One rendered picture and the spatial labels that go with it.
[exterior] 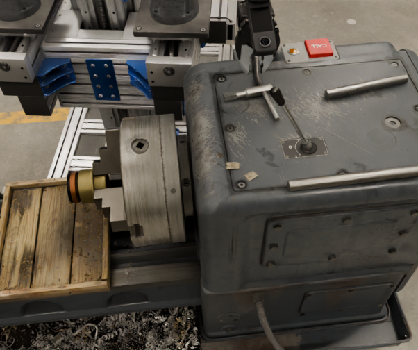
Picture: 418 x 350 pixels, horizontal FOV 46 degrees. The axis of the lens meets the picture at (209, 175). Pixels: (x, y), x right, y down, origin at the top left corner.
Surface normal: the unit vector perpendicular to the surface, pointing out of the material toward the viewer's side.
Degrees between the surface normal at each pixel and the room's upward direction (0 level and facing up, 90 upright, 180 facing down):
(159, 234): 90
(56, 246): 0
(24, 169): 0
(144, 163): 25
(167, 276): 0
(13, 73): 90
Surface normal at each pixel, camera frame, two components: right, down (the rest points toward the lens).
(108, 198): -0.03, -0.71
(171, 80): -0.06, 0.79
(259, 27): 0.00, -0.18
